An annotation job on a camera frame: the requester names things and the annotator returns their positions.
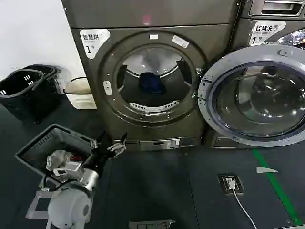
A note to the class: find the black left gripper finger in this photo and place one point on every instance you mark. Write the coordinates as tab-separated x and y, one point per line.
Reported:
98	140
120	149

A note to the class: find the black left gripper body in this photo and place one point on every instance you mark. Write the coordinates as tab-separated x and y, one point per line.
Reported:
98	158

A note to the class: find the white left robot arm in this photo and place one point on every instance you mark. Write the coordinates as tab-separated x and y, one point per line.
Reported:
66	205

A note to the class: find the red cloth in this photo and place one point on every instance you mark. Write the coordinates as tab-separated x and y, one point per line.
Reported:
75	157

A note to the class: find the crumpled grey cloth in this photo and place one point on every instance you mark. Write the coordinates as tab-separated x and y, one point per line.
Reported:
57	159

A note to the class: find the white plastic container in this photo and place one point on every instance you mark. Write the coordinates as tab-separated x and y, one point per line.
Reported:
82	101

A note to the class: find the grey plastic laundry basket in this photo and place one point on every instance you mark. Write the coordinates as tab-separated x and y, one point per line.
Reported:
50	140

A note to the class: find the black plastic basket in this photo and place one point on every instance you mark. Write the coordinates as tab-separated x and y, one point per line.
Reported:
51	95
14	100

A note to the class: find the blue garment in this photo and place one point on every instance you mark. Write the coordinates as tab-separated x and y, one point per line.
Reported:
152	83

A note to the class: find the white plug adapter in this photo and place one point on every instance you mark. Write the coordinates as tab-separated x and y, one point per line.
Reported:
230	183

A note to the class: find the metal floor socket box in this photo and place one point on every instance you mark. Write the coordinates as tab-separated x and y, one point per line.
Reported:
239	184

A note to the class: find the grey dryer with round opening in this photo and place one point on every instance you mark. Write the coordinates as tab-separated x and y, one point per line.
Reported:
214	38

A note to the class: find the white floor tape piece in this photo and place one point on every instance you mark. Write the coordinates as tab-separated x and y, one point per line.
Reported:
265	169

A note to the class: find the round glass dryer door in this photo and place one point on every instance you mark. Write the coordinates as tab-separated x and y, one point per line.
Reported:
257	95

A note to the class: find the green floor tape line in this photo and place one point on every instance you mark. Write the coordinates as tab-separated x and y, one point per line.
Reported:
274	183

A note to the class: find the grey machine with drawer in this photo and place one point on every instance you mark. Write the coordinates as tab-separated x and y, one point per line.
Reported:
243	31

